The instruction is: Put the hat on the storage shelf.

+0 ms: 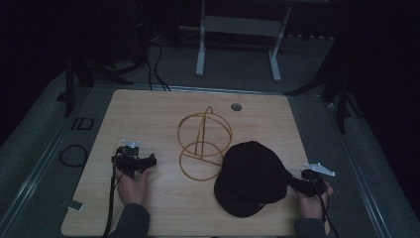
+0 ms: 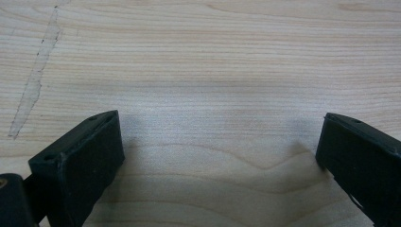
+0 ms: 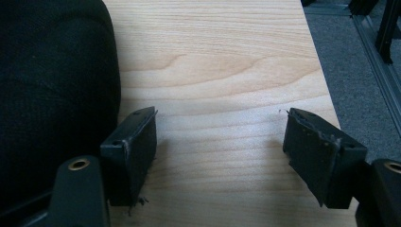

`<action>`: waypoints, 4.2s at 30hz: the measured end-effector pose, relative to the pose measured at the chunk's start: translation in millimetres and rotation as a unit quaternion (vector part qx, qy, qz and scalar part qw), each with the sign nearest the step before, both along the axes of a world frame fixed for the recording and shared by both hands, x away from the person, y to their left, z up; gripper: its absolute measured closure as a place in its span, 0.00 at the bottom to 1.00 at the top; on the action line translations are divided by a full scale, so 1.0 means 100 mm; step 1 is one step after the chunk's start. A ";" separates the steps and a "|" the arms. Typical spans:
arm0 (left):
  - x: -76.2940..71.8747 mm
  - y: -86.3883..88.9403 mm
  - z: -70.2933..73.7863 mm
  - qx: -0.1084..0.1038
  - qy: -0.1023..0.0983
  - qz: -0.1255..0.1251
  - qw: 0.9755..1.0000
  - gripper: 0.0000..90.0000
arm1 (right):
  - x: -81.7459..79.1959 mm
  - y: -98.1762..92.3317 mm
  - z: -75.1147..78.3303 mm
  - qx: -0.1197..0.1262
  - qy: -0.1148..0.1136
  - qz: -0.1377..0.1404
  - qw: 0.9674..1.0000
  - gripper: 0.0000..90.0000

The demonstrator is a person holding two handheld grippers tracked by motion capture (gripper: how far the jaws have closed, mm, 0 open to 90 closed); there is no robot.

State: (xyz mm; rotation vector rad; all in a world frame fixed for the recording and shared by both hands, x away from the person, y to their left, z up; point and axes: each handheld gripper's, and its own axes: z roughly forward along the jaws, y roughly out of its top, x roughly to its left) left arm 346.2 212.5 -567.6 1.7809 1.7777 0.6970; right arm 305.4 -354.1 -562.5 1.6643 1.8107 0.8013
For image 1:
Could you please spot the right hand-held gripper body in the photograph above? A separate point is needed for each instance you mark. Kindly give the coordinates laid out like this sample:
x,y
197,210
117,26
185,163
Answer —
x,y
312,183

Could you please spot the person's left hand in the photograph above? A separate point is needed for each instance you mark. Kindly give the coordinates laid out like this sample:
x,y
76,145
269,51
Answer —
x,y
131,188

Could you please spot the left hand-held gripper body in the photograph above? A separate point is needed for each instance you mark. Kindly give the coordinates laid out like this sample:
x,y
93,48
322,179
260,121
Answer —
x,y
132,160

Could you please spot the grey table grommet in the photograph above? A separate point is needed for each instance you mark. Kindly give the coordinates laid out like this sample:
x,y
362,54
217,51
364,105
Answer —
x,y
236,106

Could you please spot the black tripod stand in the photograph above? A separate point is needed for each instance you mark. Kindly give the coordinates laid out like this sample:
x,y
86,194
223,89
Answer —
x,y
79,69
333,86

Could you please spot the white metal table frame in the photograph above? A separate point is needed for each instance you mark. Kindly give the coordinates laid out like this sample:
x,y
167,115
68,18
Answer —
x,y
241,33

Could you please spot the black baseball cap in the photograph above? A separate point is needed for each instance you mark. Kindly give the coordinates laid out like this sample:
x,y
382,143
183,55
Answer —
x,y
251,178

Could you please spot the person's right hand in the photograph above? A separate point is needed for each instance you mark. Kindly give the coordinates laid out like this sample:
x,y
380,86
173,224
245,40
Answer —
x,y
313,204

